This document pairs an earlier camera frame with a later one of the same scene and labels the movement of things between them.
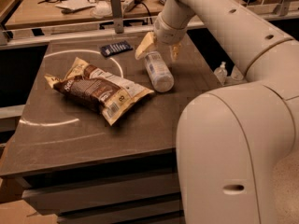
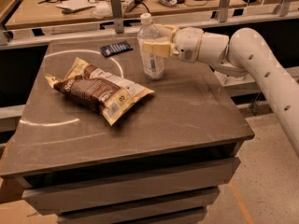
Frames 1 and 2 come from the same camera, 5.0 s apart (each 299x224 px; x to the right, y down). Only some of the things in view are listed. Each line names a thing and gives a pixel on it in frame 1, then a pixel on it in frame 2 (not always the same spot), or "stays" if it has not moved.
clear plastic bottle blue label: (159, 72) → (150, 67)
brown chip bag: (95, 86) stays
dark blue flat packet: (116, 48) stays
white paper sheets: (77, 3) stays
